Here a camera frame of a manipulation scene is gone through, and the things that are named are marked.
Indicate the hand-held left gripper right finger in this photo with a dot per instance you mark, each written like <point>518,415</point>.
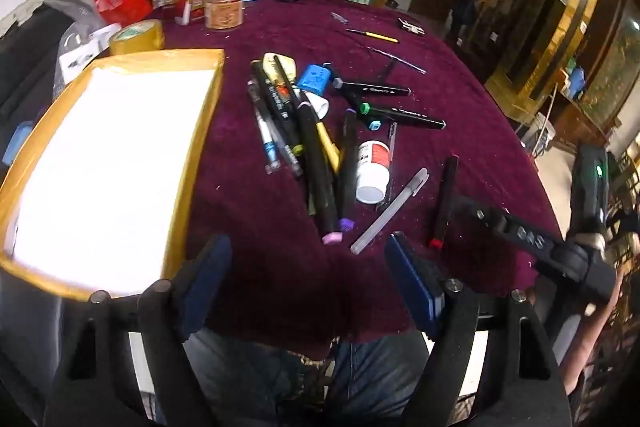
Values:
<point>410,277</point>

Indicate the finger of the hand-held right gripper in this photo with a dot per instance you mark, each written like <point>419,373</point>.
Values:
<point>482,214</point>

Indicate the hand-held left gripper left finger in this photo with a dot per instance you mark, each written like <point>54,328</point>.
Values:
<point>212,277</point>

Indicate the black marker red cap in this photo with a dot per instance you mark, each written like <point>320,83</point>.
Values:
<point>445,202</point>

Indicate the frosted white pen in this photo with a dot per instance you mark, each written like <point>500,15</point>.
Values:
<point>390,209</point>

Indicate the white bottle red label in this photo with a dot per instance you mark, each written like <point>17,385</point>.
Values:
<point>372,172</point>

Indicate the black marker purple cap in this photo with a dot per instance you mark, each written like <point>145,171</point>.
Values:
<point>347,167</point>

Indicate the black marker green cap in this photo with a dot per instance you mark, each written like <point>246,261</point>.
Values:
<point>405,114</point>

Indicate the small teal cap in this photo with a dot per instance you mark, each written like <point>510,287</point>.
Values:
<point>375,126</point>

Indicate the blue gel pen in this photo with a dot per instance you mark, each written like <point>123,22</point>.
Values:
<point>265,137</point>

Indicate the white box with yellow edges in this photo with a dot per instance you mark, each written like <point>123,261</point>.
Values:
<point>110,167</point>

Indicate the black marker grey cap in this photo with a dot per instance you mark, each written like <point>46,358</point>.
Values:
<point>372,89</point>

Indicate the grey clear gel pen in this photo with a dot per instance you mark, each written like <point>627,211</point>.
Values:
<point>272,107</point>

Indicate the white eraser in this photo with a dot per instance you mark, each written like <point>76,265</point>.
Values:
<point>319,104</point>

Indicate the blue pencil sharpener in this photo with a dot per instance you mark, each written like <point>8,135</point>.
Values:
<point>315,79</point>

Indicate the person's right forearm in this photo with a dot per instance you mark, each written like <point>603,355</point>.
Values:
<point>590,342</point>

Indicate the purple velvet tablecloth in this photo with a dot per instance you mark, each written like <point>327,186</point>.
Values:
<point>280,287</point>

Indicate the person's blue jeans legs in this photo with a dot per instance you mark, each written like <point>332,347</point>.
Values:
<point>365,382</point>

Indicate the blue container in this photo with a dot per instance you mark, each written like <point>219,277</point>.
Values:
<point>577,83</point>

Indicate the silver wrapped pen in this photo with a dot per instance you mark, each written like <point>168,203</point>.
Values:
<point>397,59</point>

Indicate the wooden stair railing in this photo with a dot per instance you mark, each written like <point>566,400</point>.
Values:
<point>502,19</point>

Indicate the black and white card pack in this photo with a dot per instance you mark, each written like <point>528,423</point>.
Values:
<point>411,27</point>

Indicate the yellow and black pen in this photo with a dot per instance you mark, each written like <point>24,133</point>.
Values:
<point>372,36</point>

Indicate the gold framed display cabinet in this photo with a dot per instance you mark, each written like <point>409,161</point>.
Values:
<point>575,7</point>

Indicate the blue cloth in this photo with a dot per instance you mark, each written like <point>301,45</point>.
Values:
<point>17,144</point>

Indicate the yellow tape roll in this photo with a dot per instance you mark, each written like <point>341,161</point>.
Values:
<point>137,38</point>

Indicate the white blister card packet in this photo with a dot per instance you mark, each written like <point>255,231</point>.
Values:
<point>82,52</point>

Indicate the red and white packet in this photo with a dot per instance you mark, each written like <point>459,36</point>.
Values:
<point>190,12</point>

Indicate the black chair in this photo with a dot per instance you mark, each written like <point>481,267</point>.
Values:
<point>30,57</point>

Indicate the red plastic bag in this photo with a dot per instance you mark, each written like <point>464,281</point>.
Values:
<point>122,2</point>

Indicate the clear plastic bag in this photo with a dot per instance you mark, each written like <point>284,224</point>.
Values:
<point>70,14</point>

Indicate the dark jacket on newel post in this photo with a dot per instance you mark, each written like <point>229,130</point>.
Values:
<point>465,9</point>

